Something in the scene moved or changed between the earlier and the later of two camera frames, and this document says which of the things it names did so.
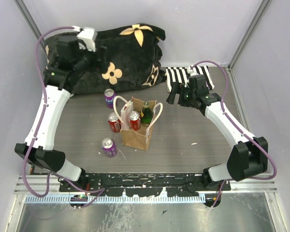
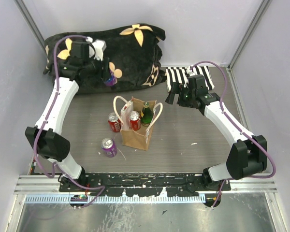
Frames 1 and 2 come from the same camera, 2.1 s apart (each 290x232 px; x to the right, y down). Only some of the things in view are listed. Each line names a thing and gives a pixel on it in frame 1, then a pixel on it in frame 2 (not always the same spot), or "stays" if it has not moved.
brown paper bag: (141, 138) stays
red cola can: (135, 121) stays
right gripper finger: (175, 89) stays
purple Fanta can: (109, 94) to (111, 81)
